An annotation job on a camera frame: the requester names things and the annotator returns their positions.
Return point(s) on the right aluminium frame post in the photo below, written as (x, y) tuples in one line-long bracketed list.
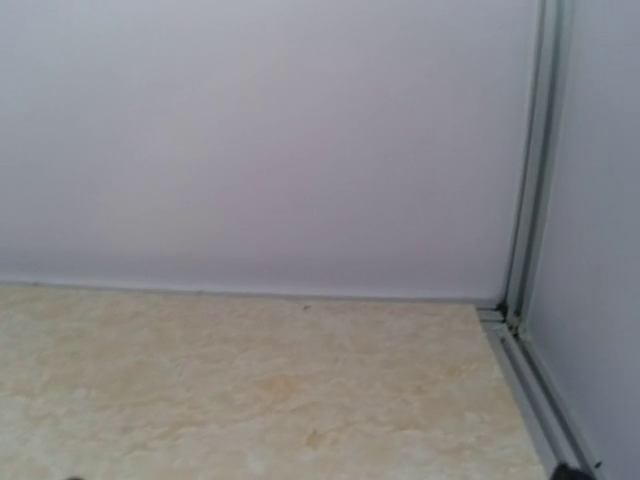
[(553, 36)]

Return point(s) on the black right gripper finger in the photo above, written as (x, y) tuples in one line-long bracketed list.
[(565, 472)]

